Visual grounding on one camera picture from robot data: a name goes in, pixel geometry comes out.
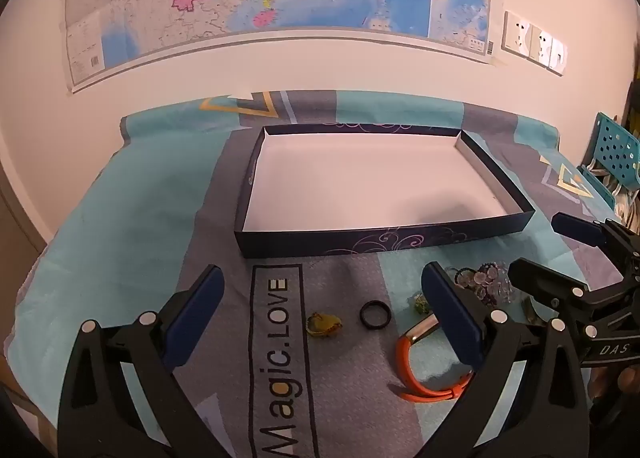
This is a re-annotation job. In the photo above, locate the teal grey printed tablecloth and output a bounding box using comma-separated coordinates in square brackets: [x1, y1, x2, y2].
[5, 90, 626, 458]

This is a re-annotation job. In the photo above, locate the black ring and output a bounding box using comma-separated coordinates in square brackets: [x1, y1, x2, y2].
[359, 301, 392, 333]

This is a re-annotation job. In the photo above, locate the pink clear bead bracelet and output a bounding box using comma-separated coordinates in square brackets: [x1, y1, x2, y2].
[444, 265, 483, 296]

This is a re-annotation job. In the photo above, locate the teal perforated chair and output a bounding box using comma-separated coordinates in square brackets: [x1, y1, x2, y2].
[580, 112, 640, 219]

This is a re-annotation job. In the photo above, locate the person's right hand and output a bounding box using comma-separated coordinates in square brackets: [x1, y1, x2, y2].
[587, 365, 640, 409]

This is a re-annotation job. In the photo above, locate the purple bead bracelet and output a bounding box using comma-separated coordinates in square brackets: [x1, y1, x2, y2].
[472, 262, 518, 305]

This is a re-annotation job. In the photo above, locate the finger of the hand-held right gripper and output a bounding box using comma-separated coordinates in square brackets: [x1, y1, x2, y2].
[551, 212, 640, 269]
[507, 258, 640, 333]

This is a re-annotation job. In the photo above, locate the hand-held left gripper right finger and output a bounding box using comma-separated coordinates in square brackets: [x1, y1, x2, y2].
[421, 262, 596, 458]

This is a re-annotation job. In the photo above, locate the orange wrist watch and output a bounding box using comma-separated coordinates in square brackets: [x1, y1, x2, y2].
[396, 314, 475, 401]

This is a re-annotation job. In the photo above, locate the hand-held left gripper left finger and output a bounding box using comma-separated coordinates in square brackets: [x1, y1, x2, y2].
[57, 265, 251, 458]

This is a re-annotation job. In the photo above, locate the yellow stone ring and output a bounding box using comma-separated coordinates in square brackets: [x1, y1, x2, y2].
[306, 312, 345, 337]

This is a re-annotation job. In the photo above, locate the white wall socket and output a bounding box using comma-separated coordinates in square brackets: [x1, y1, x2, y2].
[502, 10, 533, 58]
[529, 24, 553, 67]
[549, 35, 569, 76]

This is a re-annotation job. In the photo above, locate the white patterned cloth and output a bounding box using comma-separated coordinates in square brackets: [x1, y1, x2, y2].
[607, 173, 640, 233]

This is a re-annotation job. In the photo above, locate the gold bangle bracelet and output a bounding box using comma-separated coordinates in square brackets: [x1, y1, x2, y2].
[520, 295, 543, 325]

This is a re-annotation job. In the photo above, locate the dark blue shallow box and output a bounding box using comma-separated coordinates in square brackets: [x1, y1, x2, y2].
[235, 123, 536, 259]

